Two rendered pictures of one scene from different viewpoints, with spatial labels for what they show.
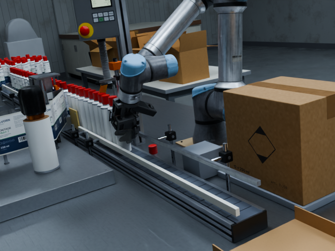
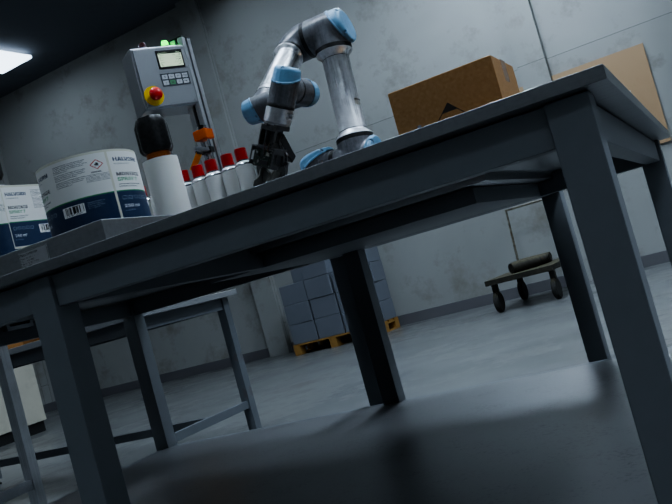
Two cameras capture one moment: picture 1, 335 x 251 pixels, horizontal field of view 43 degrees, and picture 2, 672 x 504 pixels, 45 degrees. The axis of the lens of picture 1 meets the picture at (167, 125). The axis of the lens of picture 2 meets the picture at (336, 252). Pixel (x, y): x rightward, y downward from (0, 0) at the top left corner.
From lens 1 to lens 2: 1.56 m
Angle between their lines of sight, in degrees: 39
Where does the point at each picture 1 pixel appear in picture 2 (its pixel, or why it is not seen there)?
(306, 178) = not seen: hidden behind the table
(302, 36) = (198, 354)
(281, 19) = (155, 335)
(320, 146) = not seen: hidden behind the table
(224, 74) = (350, 118)
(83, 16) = (150, 77)
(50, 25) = not seen: outside the picture
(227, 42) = (345, 83)
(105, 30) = (180, 95)
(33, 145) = (169, 188)
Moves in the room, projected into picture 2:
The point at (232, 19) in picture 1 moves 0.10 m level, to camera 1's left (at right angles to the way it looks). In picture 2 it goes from (344, 59) to (318, 61)
